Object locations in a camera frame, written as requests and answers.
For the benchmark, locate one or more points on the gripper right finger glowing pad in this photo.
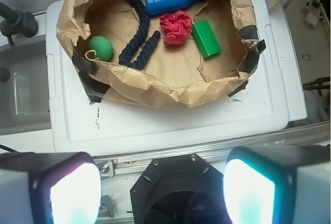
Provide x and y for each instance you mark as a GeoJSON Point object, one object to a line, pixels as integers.
{"type": "Point", "coordinates": [278, 184]}

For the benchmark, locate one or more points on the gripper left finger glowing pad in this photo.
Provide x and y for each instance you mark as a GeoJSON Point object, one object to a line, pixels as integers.
{"type": "Point", "coordinates": [49, 188]}

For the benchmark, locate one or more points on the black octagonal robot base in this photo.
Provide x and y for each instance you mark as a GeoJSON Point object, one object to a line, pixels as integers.
{"type": "Point", "coordinates": [180, 189]}

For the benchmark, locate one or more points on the green rectangular block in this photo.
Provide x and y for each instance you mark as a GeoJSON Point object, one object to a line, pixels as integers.
{"type": "Point", "coordinates": [205, 39]}

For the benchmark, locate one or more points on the white plastic bin lid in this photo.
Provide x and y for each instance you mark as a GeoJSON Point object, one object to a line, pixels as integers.
{"type": "Point", "coordinates": [111, 128]}

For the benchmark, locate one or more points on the clear plastic bin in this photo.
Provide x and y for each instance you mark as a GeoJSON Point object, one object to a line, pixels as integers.
{"type": "Point", "coordinates": [24, 87]}

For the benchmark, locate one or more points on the green textured ball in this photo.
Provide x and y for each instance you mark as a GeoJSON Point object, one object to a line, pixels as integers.
{"type": "Point", "coordinates": [102, 47]}

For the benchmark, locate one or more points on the black clamp knob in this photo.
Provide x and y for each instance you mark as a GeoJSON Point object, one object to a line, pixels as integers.
{"type": "Point", "coordinates": [17, 22]}

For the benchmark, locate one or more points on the brown paper bag liner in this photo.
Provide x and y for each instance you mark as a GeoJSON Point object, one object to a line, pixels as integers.
{"type": "Point", "coordinates": [175, 76]}

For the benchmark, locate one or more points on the red crumpled paper ball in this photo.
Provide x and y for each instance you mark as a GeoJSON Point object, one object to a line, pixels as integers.
{"type": "Point", "coordinates": [176, 27]}

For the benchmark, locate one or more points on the blue plastic bottle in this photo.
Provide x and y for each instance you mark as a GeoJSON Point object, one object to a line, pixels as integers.
{"type": "Point", "coordinates": [155, 7]}

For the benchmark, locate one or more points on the aluminium extrusion rail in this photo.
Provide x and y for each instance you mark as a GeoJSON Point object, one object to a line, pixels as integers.
{"type": "Point", "coordinates": [215, 151]}

